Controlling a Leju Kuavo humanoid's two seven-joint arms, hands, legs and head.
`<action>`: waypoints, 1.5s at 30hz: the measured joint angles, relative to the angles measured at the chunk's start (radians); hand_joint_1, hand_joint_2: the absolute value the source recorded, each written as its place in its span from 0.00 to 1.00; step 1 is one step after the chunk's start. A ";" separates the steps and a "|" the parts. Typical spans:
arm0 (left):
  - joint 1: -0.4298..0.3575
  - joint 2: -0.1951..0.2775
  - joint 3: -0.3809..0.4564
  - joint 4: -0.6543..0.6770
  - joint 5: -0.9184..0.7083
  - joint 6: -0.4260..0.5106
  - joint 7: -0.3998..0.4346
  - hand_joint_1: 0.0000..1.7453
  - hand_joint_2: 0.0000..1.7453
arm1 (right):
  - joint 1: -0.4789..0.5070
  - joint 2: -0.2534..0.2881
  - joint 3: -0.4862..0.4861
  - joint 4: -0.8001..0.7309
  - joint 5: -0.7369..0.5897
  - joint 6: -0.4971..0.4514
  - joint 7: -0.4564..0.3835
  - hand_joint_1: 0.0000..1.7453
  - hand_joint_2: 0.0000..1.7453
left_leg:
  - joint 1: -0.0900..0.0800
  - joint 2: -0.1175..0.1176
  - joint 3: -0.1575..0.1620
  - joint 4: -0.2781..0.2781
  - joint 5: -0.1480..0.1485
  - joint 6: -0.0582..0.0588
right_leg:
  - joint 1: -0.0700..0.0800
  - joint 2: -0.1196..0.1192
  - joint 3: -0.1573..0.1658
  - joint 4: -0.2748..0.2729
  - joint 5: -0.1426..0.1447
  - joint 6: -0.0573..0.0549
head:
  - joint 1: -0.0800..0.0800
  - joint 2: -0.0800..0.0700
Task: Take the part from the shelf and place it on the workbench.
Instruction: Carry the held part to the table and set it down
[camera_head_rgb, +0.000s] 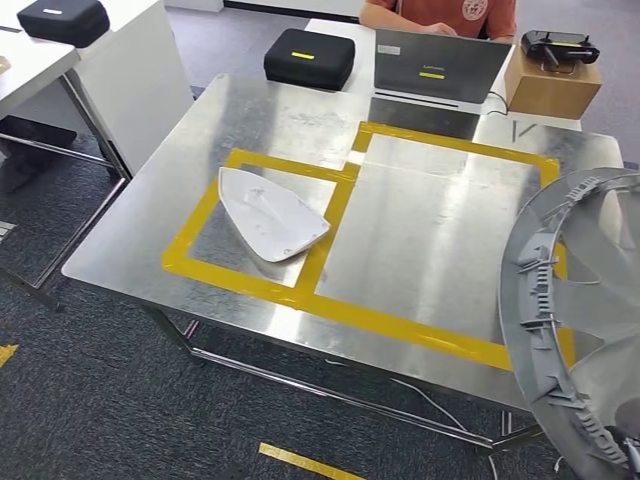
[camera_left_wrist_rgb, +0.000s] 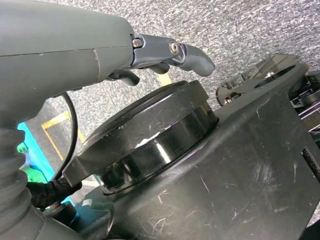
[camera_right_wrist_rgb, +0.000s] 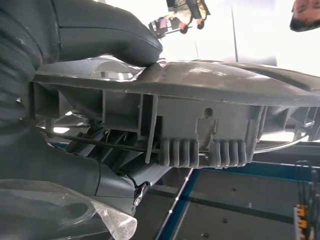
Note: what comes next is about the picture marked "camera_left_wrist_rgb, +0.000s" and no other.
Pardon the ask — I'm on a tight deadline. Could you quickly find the black braided cable sleeve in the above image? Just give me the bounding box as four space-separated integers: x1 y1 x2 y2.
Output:
26 177 83 211

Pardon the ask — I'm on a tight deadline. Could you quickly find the black perforated bracket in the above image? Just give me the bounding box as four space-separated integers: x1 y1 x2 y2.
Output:
216 53 311 107

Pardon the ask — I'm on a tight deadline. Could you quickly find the yellow floor tape strip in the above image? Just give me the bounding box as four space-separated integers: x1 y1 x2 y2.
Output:
157 72 173 88

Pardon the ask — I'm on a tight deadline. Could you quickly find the thin black cable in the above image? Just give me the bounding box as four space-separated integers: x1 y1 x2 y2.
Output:
54 92 78 181

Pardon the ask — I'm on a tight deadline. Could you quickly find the black robot body panel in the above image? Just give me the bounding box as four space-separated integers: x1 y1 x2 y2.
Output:
75 89 320 240

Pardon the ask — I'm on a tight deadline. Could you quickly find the black round joint disc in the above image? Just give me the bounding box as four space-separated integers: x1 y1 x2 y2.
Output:
62 80 220 196

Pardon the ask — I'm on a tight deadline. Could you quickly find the black mechanical linkage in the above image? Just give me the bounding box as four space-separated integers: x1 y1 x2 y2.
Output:
290 69 320 150

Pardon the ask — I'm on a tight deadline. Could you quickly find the yellow floor tape frame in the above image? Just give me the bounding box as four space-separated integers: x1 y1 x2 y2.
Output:
41 110 87 162

